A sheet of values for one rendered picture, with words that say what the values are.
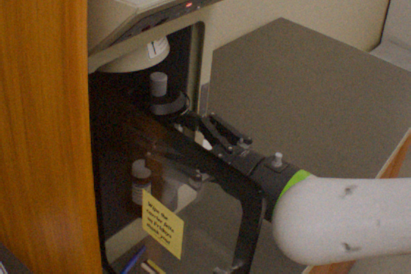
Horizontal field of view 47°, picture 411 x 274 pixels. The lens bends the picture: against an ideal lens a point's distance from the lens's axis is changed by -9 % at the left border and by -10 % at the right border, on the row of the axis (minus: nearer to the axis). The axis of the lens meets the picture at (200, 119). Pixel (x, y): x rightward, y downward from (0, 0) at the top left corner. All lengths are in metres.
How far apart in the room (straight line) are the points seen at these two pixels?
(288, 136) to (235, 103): 0.19
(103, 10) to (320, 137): 0.91
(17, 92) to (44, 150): 0.09
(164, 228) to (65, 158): 0.16
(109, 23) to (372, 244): 0.39
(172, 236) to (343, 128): 0.88
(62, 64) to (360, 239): 0.37
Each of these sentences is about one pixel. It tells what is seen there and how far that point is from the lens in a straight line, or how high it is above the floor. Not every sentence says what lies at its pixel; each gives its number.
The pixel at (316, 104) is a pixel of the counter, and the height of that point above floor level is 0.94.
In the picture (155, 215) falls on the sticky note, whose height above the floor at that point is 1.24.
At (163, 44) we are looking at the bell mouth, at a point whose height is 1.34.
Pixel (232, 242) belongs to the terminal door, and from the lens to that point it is 0.58.
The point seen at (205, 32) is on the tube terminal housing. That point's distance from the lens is 0.90.
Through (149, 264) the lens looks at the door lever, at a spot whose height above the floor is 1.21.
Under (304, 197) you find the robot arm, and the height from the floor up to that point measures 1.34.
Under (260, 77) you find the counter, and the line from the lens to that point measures 1.61.
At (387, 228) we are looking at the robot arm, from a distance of 0.56.
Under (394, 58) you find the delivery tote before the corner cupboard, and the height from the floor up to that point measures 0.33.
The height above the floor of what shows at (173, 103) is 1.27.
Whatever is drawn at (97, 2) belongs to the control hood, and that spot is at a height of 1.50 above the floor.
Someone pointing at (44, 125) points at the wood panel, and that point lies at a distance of 0.65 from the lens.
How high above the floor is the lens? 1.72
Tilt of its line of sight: 34 degrees down
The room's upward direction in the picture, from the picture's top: 6 degrees clockwise
